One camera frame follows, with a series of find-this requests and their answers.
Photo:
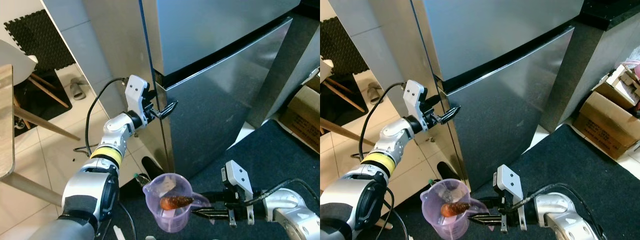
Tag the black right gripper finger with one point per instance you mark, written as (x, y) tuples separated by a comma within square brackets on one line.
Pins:
[(487, 215), (490, 223), (210, 210), (212, 218)]

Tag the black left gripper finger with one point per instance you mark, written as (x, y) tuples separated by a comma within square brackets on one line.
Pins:
[(442, 121), (452, 111), (170, 106), (162, 116)]

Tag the orange carrot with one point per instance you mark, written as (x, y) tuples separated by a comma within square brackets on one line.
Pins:
[(175, 202), (455, 209)]

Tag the dark grey two-door fridge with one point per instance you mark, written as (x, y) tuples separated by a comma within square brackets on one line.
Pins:
[(225, 85), (500, 90)]

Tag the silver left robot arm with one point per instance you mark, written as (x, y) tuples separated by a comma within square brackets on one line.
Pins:
[(365, 195), (95, 190)]

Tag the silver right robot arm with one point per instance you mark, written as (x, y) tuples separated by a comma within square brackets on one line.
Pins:
[(565, 220), (290, 215)]

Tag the grey slipper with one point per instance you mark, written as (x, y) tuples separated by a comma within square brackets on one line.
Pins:
[(376, 93), (77, 90)]

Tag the light wooden table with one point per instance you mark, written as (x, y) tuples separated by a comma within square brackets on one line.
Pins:
[(345, 132), (6, 125)]

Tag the black floor mat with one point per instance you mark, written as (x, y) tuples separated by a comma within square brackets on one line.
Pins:
[(340, 102), (45, 110)]

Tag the large printed cardboard box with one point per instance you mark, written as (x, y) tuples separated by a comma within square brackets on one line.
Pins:
[(605, 127), (302, 120)]

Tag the black foam mat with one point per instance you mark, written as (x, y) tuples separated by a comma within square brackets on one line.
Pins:
[(40, 40), (345, 45)]

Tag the open white-lined cardboard box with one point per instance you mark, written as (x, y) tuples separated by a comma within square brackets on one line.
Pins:
[(620, 85)]

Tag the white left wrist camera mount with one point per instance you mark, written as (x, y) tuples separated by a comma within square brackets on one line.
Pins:
[(135, 92), (414, 97)]

